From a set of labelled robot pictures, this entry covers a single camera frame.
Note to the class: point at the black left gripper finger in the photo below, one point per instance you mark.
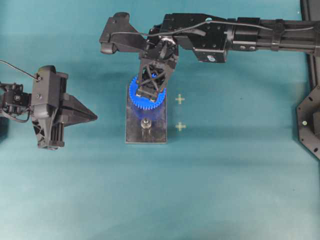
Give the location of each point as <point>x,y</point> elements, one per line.
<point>73,119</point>
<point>69,102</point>

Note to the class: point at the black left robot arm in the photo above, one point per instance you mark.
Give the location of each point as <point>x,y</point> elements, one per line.
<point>15,102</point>

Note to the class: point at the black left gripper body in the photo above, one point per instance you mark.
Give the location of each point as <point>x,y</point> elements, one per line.
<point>48,132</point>

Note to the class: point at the metal base plate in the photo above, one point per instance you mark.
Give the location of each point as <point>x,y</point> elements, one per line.
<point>133,131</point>

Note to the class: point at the large blue plastic gear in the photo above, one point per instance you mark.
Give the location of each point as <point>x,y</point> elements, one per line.
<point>142,102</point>

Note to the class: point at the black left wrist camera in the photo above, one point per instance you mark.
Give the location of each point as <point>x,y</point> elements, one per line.
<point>58,85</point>

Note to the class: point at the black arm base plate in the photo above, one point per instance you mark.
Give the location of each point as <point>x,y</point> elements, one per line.
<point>308,121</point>

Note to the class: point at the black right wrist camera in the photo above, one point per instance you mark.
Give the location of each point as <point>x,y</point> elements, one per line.
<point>118,35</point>

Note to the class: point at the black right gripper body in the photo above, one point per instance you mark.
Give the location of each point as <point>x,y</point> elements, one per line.
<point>157,63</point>

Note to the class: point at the steel shaft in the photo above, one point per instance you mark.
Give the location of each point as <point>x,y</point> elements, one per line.
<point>146,124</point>

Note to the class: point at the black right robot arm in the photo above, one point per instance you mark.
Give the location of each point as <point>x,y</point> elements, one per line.
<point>210,38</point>

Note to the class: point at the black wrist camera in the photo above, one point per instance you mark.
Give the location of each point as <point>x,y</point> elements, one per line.
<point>118,35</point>
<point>58,85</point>

